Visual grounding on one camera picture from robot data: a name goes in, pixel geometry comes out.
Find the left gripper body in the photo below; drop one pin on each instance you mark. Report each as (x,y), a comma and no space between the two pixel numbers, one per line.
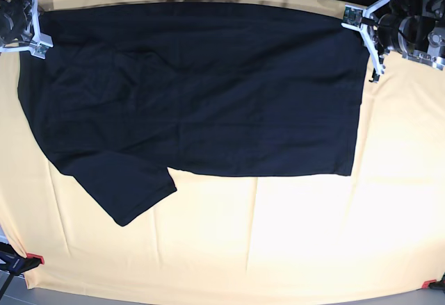
(388,33)

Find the black T-shirt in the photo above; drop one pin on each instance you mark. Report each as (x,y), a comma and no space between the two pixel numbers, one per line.
(224,89)

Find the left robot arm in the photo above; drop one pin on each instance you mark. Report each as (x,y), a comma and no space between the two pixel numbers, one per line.
(414,29)

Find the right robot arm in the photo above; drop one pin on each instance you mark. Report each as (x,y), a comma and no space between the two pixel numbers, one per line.
(13,20)

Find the red black clamp right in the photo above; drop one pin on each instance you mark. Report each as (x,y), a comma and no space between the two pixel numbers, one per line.
(435,284)

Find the red black clamp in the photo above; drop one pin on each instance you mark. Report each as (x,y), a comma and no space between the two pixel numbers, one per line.
(15,264)
(435,284)

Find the yellow table cloth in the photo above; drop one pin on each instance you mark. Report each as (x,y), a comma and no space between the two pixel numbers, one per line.
(292,240)

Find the red black clamp left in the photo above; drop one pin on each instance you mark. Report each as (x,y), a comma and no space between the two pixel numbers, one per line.
(15,264)

